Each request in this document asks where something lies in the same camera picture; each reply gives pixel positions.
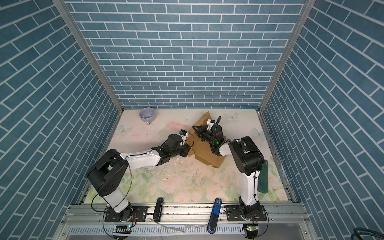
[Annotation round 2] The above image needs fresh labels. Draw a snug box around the right aluminium corner post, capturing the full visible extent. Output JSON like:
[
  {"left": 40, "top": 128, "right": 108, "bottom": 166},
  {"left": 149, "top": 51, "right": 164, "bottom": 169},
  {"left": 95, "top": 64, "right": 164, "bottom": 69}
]
[{"left": 259, "top": 0, "right": 316, "bottom": 113}]

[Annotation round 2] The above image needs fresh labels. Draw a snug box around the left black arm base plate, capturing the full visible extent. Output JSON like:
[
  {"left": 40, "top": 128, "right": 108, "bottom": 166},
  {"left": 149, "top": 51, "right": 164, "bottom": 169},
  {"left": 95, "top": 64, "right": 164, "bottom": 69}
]
[{"left": 105, "top": 205, "right": 148, "bottom": 223}]

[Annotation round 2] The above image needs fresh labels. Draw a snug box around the dark green phone case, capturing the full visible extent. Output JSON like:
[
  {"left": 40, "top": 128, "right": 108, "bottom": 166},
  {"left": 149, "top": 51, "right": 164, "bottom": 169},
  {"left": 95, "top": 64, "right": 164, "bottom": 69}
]
[{"left": 258, "top": 160, "right": 269, "bottom": 194}]

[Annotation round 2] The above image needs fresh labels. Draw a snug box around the aluminium front rail frame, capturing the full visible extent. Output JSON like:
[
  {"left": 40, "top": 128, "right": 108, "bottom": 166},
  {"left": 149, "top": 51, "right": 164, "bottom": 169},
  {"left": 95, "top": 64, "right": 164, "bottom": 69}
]
[{"left": 53, "top": 202, "right": 317, "bottom": 240}]

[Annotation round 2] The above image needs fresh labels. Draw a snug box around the brown cardboard paper box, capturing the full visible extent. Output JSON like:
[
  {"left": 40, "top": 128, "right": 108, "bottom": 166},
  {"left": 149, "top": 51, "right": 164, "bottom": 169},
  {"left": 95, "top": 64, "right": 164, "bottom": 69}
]
[{"left": 187, "top": 112, "right": 226, "bottom": 168}]

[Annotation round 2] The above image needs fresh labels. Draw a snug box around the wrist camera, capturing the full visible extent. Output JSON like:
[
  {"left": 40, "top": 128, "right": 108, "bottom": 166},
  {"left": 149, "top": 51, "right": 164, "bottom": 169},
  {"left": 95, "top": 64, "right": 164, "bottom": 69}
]
[
  {"left": 179, "top": 130, "right": 189, "bottom": 141},
  {"left": 207, "top": 119, "right": 215, "bottom": 131}
]

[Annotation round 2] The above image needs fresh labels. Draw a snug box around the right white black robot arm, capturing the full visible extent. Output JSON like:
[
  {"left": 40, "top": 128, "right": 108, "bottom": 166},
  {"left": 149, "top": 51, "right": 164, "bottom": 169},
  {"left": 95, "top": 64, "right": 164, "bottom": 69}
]
[{"left": 192, "top": 117, "right": 265, "bottom": 219}]

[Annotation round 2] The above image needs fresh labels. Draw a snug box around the black cable bottom right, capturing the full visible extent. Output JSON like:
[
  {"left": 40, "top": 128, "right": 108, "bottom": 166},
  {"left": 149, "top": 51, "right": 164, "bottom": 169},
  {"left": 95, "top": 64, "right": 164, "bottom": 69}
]
[{"left": 350, "top": 227, "right": 384, "bottom": 240}]

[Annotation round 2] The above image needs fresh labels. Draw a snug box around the aluminium corner post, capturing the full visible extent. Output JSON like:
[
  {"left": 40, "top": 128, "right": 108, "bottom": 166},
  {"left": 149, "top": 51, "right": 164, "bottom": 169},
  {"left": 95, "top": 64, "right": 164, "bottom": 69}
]
[
  {"left": 259, "top": 0, "right": 316, "bottom": 113},
  {"left": 52, "top": 0, "right": 124, "bottom": 114}
]

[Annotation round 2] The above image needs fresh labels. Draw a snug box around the black marker pen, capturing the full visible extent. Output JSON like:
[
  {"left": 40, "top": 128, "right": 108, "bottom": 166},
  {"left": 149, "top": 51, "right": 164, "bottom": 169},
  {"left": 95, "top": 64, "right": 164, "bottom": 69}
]
[{"left": 153, "top": 198, "right": 164, "bottom": 223}]

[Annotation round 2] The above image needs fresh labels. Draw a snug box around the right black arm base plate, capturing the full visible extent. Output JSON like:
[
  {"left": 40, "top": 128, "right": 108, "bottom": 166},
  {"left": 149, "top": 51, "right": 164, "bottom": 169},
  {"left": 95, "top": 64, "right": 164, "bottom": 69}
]
[{"left": 223, "top": 204, "right": 268, "bottom": 222}]

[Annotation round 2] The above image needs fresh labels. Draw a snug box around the blue black stapler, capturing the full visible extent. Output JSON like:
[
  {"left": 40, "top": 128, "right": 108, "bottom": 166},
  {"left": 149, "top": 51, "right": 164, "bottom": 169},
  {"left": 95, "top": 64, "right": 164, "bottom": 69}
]
[{"left": 207, "top": 198, "right": 222, "bottom": 234}]

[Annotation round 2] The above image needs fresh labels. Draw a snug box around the lavender ceramic cup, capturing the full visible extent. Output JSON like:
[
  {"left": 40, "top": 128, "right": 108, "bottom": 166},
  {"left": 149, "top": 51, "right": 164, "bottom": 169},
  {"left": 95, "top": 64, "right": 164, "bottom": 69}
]
[{"left": 139, "top": 107, "right": 156, "bottom": 125}]

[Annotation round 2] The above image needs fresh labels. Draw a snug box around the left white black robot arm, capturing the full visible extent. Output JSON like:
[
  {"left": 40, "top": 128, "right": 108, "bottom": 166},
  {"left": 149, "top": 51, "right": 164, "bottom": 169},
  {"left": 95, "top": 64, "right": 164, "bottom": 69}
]
[{"left": 86, "top": 130, "right": 191, "bottom": 216}]

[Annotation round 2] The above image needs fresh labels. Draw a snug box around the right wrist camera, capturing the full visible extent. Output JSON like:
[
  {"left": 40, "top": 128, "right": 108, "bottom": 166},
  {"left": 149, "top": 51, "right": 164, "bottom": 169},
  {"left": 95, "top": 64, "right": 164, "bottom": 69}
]
[{"left": 207, "top": 119, "right": 215, "bottom": 131}]

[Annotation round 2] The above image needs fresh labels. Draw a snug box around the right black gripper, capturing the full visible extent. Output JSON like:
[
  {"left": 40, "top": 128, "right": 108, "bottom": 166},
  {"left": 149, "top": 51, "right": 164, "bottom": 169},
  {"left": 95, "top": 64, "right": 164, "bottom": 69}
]
[{"left": 192, "top": 126, "right": 217, "bottom": 147}]

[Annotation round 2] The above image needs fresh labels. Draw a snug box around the left aluminium corner post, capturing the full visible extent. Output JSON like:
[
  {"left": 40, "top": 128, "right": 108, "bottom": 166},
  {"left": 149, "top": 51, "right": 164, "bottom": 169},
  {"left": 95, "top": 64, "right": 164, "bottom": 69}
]
[{"left": 52, "top": 0, "right": 124, "bottom": 114}]

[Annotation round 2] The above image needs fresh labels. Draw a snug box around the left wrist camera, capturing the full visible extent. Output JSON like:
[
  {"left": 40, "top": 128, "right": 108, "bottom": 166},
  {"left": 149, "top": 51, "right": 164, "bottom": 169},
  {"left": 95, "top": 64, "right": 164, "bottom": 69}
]
[{"left": 179, "top": 130, "right": 189, "bottom": 141}]

